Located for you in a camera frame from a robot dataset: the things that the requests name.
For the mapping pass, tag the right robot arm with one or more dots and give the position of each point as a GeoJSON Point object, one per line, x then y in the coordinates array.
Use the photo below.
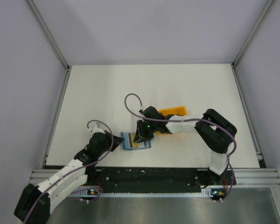
{"type": "Point", "coordinates": [216, 131]}

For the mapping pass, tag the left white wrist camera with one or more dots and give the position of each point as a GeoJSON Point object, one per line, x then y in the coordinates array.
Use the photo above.
{"type": "Point", "coordinates": [95, 129]}

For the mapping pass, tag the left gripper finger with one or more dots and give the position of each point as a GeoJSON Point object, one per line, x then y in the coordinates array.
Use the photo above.
{"type": "Point", "coordinates": [117, 141]}
{"type": "Point", "coordinates": [90, 171]}

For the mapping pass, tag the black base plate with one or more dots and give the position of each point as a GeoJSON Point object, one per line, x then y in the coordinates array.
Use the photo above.
{"type": "Point", "coordinates": [157, 180]}

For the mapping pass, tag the blue leather card holder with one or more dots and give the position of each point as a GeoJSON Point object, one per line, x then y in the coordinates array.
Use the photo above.
{"type": "Point", "coordinates": [143, 145]}

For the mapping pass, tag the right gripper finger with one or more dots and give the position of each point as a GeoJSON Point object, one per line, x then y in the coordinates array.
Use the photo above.
{"type": "Point", "coordinates": [147, 137]}
{"type": "Point", "coordinates": [139, 132]}

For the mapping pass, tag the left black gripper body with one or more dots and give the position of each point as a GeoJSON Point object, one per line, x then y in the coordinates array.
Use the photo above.
{"type": "Point", "coordinates": [107, 145]}

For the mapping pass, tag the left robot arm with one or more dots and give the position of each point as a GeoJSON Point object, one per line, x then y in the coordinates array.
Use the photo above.
{"type": "Point", "coordinates": [37, 202]}

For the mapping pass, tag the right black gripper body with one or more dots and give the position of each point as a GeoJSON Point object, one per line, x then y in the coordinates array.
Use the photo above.
{"type": "Point", "coordinates": [148, 127]}

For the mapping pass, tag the grey cable duct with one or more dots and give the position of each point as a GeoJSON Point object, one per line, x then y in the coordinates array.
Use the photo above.
{"type": "Point", "coordinates": [203, 193]}

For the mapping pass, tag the orange plastic card stand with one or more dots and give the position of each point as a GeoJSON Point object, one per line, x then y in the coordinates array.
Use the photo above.
{"type": "Point", "coordinates": [180, 111]}

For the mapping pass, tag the gold credit card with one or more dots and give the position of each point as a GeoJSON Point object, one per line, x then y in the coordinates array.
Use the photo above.
{"type": "Point", "coordinates": [131, 144]}

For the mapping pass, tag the aluminium frame rail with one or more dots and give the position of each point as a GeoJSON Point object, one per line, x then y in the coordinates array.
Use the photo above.
{"type": "Point", "coordinates": [245, 177]}

